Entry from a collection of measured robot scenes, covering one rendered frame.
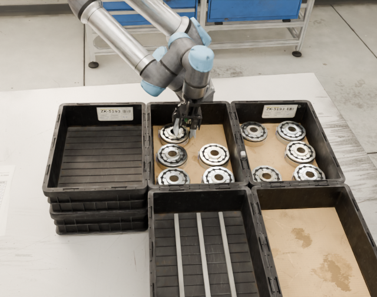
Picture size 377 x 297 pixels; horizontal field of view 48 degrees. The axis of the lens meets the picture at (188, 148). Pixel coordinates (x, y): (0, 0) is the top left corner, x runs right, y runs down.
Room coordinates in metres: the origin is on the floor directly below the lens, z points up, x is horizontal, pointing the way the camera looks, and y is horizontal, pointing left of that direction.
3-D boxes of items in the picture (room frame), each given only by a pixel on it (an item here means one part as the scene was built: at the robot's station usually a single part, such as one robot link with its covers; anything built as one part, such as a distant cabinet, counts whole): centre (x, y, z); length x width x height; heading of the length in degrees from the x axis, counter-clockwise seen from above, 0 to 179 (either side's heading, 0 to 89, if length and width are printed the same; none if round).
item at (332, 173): (1.03, -0.31, 0.87); 0.40 x 0.30 x 0.11; 8
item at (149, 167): (0.99, -0.01, 0.92); 0.40 x 0.30 x 0.02; 8
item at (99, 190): (0.95, 0.28, 0.92); 0.40 x 0.30 x 0.02; 8
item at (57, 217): (0.95, 0.28, 0.76); 0.40 x 0.30 x 0.12; 8
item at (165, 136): (1.10, 0.05, 0.86); 0.10 x 0.10 x 0.01
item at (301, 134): (1.15, -0.37, 0.86); 0.10 x 0.10 x 0.01
